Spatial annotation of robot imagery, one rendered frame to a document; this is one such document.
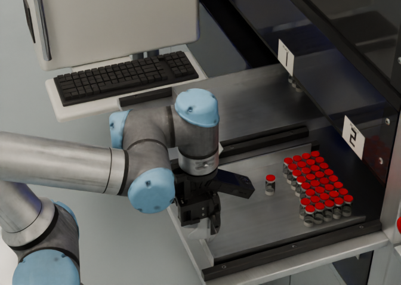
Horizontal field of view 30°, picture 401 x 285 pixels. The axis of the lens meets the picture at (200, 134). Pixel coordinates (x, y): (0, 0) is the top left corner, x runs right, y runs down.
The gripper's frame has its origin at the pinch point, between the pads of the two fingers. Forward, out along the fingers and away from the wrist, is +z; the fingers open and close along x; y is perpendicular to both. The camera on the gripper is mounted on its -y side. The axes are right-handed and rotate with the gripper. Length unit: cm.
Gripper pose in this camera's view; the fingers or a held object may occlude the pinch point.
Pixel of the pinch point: (210, 235)
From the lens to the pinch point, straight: 154.4
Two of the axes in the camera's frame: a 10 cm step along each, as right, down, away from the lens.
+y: -9.4, 2.3, -2.6
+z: 0.2, 7.8, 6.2
